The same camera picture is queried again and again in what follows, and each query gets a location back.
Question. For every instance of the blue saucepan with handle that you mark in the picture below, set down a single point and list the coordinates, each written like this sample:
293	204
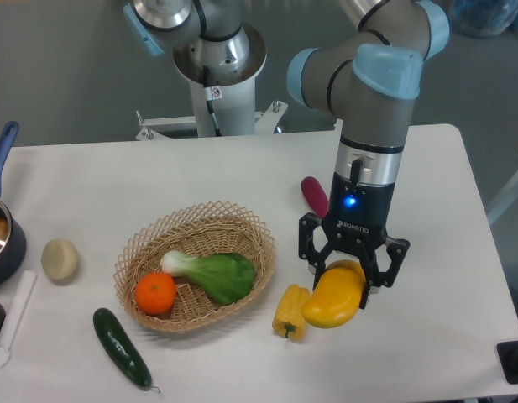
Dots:
13	244

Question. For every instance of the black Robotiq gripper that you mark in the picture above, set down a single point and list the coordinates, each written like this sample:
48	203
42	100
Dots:
354	218

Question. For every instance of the black device at right edge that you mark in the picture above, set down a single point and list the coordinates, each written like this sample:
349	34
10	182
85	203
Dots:
508	355

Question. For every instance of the woven wicker basket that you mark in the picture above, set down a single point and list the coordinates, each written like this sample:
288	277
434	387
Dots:
204	229

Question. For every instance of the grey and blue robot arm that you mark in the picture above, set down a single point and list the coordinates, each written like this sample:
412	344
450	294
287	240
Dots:
370	83

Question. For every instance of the blue plastic bag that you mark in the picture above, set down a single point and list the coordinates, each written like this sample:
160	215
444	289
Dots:
482	19

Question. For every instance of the white frame at right edge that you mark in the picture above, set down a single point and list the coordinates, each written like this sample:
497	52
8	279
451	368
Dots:
504	199

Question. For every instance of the purple sweet potato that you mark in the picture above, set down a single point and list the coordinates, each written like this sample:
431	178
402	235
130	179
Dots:
314	196

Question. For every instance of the beige round potato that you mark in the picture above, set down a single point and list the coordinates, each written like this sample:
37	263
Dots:
59	259

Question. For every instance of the green bok choy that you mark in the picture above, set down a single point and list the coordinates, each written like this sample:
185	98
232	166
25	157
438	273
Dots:
225	277

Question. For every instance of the yellow bell pepper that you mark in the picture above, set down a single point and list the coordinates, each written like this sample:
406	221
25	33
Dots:
288	321

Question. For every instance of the orange tangerine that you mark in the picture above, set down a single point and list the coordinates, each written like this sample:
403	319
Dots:
155	293

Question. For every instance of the dark green cucumber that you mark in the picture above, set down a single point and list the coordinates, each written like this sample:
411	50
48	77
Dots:
120	349

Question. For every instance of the yellow mango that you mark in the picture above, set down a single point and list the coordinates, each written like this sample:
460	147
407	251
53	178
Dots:
337	296

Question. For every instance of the white plastic utensil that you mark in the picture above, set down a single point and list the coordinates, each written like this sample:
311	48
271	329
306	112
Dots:
14	315

